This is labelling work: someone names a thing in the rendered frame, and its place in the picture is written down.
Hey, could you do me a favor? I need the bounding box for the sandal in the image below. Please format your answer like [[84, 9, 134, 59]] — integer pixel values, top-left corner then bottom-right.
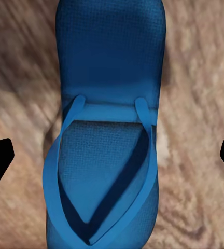
[[43, 0, 166, 249]]

